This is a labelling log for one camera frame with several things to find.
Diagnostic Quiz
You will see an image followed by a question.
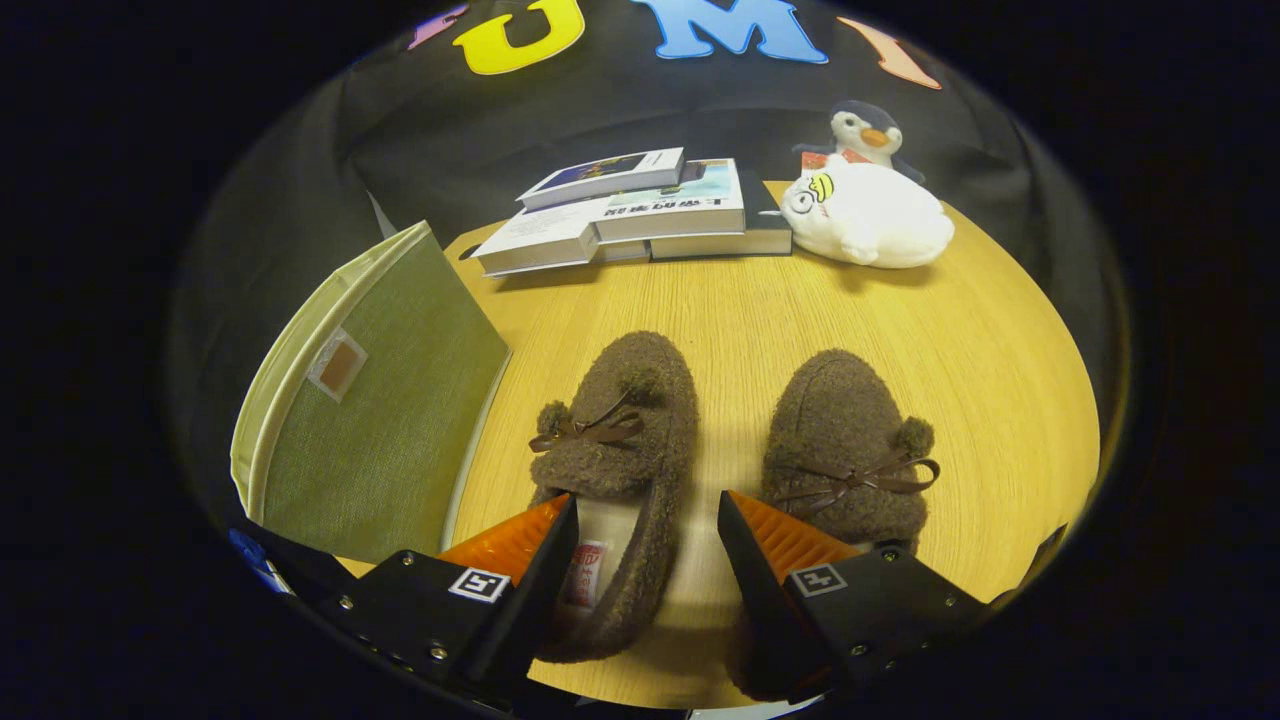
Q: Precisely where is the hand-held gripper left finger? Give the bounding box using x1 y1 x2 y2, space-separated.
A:
335 492 581 701

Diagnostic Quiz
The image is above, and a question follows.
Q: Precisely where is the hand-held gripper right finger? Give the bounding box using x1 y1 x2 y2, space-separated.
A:
717 490 991 704

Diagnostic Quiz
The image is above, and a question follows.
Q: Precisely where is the brown fuzzy shoe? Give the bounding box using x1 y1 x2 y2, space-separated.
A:
725 348 941 701
527 331 700 663

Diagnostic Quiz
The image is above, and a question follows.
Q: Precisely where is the green fabric storage box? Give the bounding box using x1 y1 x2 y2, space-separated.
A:
230 220 513 564

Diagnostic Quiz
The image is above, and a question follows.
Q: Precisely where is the dark cover book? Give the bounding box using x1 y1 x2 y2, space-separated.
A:
650 170 793 261

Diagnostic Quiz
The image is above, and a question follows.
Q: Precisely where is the white cover book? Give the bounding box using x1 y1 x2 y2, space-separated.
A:
470 195 651 278

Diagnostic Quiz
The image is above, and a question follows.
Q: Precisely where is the white round plush toy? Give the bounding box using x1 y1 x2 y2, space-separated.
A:
780 155 956 269

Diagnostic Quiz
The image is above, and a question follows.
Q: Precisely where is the small book blue cover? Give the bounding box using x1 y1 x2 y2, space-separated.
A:
516 148 687 212

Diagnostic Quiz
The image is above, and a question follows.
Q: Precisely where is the penguin plush toy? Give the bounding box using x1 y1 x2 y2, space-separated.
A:
792 100 926 186

